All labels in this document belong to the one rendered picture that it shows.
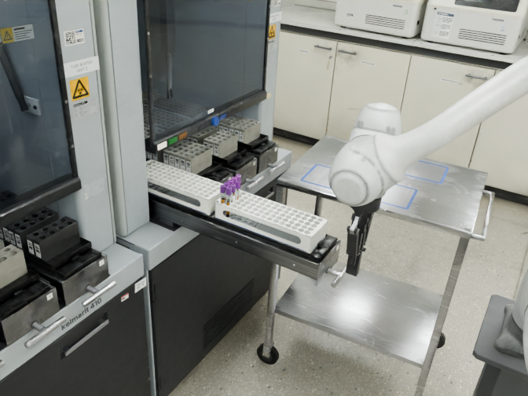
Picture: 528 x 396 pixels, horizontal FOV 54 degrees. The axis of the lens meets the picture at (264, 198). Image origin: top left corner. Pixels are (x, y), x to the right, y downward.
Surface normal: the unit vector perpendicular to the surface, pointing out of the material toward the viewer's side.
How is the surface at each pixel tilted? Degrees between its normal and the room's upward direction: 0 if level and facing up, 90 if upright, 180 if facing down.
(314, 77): 90
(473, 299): 0
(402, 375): 0
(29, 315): 90
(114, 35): 90
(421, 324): 0
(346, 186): 96
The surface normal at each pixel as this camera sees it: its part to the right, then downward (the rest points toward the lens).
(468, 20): -0.51, 0.40
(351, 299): 0.06, -0.87
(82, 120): 0.86, 0.29
